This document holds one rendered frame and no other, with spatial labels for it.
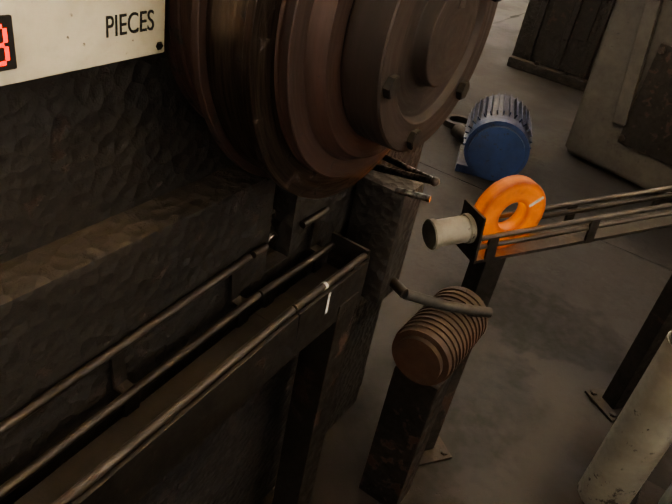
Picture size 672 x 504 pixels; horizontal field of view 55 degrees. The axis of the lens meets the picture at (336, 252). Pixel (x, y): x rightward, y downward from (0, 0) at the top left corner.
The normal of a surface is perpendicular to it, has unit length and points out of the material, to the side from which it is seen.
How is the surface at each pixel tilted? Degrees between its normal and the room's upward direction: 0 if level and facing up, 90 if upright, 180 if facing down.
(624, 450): 90
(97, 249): 0
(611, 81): 90
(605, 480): 90
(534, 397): 0
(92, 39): 90
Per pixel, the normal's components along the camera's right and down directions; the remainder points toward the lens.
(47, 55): 0.82, 0.43
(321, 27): -0.11, 0.48
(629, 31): -0.73, 0.27
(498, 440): 0.16, -0.82
